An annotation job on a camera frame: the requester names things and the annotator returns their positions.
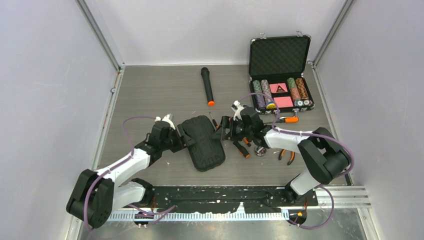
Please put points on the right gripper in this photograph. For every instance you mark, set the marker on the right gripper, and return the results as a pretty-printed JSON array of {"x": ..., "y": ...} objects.
[{"x": 220, "y": 135}]

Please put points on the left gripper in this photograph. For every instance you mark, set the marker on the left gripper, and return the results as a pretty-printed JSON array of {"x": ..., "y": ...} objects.
[{"x": 186, "y": 140}]

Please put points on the black tool kit case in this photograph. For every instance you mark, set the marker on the black tool kit case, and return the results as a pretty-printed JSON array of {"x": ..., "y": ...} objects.
[{"x": 207, "y": 153}]

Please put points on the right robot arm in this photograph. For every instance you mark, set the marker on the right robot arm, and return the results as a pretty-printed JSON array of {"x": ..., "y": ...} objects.
[{"x": 325, "y": 158}]

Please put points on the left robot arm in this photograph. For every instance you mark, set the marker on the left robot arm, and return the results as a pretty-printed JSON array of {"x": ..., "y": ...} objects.
[{"x": 98, "y": 193}]

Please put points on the thin orange black screwdriver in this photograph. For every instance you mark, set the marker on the thin orange black screwdriver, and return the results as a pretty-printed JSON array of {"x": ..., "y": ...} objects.
[{"x": 214, "y": 122}]

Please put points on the small orange black screwdriver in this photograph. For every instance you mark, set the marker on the small orange black screwdriver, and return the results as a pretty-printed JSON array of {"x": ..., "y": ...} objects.
[{"x": 247, "y": 141}]

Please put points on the small round bit holder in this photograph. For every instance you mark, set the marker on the small round bit holder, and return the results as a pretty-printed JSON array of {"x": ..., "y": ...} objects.
[{"x": 260, "y": 151}]

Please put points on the black microphone orange end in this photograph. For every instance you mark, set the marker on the black microphone orange end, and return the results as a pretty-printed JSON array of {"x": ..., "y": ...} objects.
[{"x": 205, "y": 74}]

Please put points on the open poker chip case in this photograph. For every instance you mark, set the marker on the open poker chip case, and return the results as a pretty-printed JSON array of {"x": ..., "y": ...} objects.
[{"x": 276, "y": 74}]

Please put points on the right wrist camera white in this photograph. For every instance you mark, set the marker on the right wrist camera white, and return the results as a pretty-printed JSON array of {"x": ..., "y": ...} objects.
[{"x": 237, "y": 107}]

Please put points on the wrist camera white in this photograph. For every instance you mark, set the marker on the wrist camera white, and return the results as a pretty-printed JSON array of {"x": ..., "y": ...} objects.
[
  {"x": 168, "y": 118},
  {"x": 237, "y": 107}
]

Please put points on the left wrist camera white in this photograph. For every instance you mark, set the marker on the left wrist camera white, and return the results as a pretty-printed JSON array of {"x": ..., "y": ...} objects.
[{"x": 168, "y": 118}]

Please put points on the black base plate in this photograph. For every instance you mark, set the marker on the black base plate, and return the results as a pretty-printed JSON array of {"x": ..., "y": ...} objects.
[{"x": 224, "y": 199}]

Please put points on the orange handled screwdriver by case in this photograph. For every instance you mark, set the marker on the orange handled screwdriver by case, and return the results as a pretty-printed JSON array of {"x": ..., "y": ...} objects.
[{"x": 284, "y": 119}]

